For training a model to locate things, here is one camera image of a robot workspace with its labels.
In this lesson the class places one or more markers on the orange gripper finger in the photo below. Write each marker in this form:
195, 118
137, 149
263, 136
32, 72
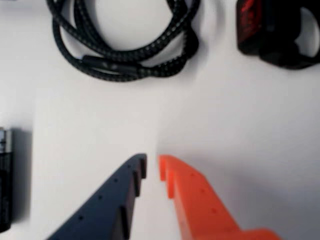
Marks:
200, 207

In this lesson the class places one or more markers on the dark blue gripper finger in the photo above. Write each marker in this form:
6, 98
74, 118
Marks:
100, 207

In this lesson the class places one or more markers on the black marker with green cap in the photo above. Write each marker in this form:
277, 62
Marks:
5, 175

